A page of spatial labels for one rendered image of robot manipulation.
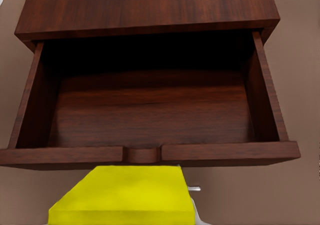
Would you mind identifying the dark brown wooden drawer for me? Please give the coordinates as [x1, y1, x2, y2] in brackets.
[0, 28, 301, 171]

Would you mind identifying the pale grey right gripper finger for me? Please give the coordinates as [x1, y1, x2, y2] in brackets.
[175, 162, 205, 225]

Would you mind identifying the dark brown wooden cabinet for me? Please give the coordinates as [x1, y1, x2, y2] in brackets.
[14, 0, 281, 51]

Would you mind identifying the yellow rectangular block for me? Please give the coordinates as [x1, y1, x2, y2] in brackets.
[48, 165, 196, 225]

